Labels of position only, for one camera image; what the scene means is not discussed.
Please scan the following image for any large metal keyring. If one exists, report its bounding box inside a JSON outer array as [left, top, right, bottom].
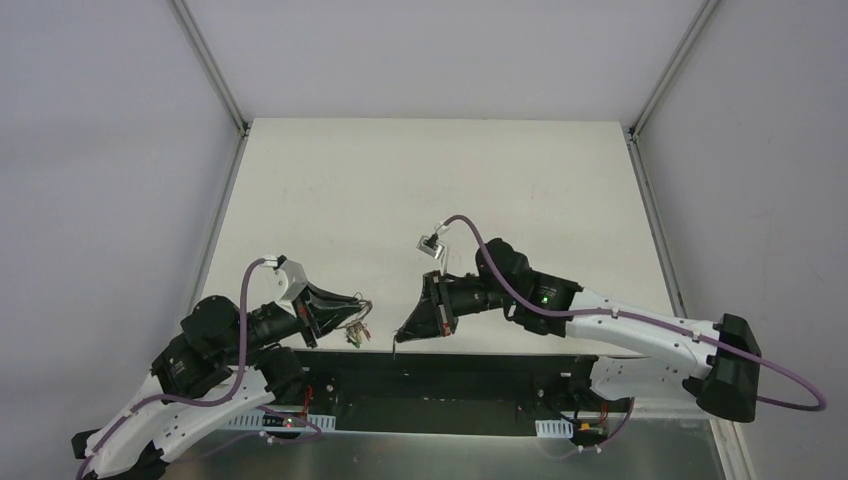
[[339, 292, 373, 344]]

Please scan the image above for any green tag key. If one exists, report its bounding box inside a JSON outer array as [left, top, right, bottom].
[[346, 333, 362, 349]]

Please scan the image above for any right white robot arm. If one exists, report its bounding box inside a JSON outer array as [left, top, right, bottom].
[[394, 238, 762, 423]]

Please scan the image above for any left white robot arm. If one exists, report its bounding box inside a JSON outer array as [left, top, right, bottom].
[[72, 283, 373, 479]]

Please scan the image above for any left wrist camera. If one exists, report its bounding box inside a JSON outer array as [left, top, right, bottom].
[[262, 255, 309, 311]]

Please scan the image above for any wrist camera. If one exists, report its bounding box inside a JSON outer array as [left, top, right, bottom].
[[416, 223, 450, 274], [262, 255, 309, 311]]

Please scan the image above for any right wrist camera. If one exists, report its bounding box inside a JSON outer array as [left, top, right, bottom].
[[416, 223, 450, 274]]

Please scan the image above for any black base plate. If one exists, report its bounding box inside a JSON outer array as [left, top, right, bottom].
[[270, 350, 629, 437]]

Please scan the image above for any left white cable duct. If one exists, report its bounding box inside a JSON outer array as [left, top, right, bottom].
[[220, 410, 337, 432]]

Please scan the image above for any white cable duct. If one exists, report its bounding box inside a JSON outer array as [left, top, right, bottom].
[[220, 410, 337, 432], [534, 418, 574, 439]]

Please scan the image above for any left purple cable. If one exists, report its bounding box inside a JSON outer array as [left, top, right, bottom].
[[76, 258, 323, 480]]

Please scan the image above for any purple cable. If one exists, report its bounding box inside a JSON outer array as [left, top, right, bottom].
[[76, 258, 323, 480], [440, 214, 828, 452]]

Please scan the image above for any right white cable duct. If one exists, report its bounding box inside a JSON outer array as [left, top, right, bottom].
[[534, 418, 574, 439]]

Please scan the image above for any right aluminium frame post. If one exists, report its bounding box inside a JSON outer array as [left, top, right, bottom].
[[628, 0, 723, 141]]

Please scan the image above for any aluminium frame post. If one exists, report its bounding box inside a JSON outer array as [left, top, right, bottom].
[[166, 0, 250, 137], [628, 0, 723, 141]]

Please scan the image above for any left aluminium frame post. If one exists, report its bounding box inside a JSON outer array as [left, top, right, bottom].
[[166, 0, 250, 137]]

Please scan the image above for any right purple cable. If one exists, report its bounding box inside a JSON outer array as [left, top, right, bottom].
[[440, 214, 828, 452]]

